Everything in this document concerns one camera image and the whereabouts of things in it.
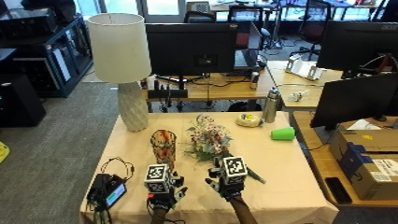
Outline person's right hand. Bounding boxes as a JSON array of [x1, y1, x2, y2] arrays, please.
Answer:
[[205, 156, 250, 201]]

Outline person's left hand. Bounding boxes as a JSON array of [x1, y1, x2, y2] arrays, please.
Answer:
[[144, 170, 189, 215]]

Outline flower bouquet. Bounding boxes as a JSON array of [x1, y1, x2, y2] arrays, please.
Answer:
[[182, 114, 268, 185]]

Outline white marker cube right glove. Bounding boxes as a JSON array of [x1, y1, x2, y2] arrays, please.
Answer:
[[220, 155, 249, 186]]

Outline white marker cube glove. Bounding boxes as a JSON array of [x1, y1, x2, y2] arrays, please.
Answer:
[[220, 155, 249, 186], [143, 163, 172, 192]]

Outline white marker cube left glove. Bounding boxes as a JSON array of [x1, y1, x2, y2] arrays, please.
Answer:
[[143, 163, 172, 192]]

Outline beige tablecloth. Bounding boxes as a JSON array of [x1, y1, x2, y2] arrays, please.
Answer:
[[79, 110, 341, 224]]

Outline black device with screen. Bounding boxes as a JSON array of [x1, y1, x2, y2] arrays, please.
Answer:
[[85, 172, 128, 210]]

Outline green plastic cup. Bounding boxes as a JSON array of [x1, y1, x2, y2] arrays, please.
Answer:
[[270, 126, 297, 142]]

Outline steel water bottle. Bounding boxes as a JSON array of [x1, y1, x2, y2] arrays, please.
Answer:
[[261, 87, 282, 124]]

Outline wooden desk with boxes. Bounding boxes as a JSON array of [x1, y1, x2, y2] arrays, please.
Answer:
[[292, 110, 398, 209]]

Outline wooden desk with monitor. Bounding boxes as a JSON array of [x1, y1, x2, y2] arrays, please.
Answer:
[[143, 72, 278, 103]]

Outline black power strip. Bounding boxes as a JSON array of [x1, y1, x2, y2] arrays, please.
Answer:
[[145, 88, 190, 101]]

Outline drink can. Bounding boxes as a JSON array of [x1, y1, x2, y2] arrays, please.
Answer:
[[249, 71, 261, 91]]

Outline black phone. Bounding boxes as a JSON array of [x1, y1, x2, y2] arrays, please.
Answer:
[[324, 176, 354, 205]]

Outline small white gadget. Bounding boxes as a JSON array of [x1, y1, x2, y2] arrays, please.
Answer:
[[288, 90, 312, 103]]

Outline wooden desk with white stand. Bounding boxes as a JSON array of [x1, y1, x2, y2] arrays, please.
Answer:
[[266, 60, 346, 110]]

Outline open laptop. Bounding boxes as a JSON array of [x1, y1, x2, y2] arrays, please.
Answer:
[[233, 21, 264, 71]]

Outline white paper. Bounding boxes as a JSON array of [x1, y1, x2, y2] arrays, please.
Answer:
[[345, 119, 382, 132]]

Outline cardboard box with blue tape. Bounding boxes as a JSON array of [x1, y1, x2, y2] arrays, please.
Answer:
[[337, 142, 398, 202]]

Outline white stand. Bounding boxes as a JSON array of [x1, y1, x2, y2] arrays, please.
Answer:
[[285, 53, 326, 81]]

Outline flat cardboard box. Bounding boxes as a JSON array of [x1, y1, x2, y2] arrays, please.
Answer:
[[329, 128, 398, 154]]

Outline black monitor on stand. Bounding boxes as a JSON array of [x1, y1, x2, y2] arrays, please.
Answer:
[[144, 21, 240, 91]]

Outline black monitor seen from behind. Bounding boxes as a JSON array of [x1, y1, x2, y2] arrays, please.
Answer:
[[309, 72, 398, 131]]

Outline yellow object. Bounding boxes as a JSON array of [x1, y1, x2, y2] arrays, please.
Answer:
[[0, 141, 11, 164]]

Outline white table lamp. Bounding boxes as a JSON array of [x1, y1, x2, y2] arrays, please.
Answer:
[[85, 12, 153, 133]]

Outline black computer tower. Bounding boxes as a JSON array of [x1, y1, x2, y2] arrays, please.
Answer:
[[0, 74, 48, 129]]

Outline black office chair red back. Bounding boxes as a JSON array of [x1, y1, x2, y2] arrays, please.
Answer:
[[290, 0, 333, 62]]

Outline black shelf unit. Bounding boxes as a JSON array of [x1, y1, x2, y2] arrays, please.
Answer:
[[0, 8, 95, 99]]

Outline large black monitor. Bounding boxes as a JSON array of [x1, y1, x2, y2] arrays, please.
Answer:
[[316, 20, 398, 79]]

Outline printed marker board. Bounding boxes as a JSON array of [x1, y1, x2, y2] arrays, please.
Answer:
[[185, 1, 212, 15]]

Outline black cable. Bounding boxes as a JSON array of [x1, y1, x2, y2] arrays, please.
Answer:
[[99, 156, 137, 182]]

